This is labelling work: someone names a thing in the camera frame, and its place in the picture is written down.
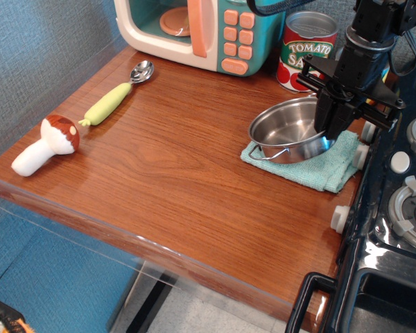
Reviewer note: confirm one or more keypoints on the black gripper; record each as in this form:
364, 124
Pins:
342, 87

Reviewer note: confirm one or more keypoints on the metal pot with handles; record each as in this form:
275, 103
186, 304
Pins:
285, 133

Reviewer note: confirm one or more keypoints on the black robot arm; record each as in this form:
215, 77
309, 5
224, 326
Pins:
378, 24

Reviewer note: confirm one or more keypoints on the light blue cloth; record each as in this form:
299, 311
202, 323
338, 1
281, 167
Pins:
327, 172

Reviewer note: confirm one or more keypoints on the white stove knob upper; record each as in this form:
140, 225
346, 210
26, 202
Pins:
368, 131

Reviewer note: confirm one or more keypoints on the white stove knob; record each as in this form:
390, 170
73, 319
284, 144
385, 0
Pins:
360, 156
339, 218
368, 131

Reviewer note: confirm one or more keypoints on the white stove knob middle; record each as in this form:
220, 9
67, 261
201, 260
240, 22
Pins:
360, 156

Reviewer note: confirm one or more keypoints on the pineapple slices can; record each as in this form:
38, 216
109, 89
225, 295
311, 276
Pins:
384, 76

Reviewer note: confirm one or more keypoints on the tomato sauce can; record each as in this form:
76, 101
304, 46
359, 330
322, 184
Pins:
305, 32

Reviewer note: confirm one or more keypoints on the white stove knob lower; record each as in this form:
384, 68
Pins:
339, 218

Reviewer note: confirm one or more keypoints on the toy microwave teal and cream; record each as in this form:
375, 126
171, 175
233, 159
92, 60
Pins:
222, 36

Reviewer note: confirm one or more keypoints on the black toy stove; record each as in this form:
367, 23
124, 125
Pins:
374, 289

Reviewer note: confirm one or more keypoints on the plush mushroom toy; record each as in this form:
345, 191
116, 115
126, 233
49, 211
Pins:
58, 136

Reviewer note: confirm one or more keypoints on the black table leg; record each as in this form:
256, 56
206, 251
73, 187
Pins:
144, 301

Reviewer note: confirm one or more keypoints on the black orange object corner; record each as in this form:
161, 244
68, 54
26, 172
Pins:
12, 320

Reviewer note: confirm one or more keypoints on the spoon with green handle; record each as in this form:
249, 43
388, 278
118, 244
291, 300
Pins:
104, 107

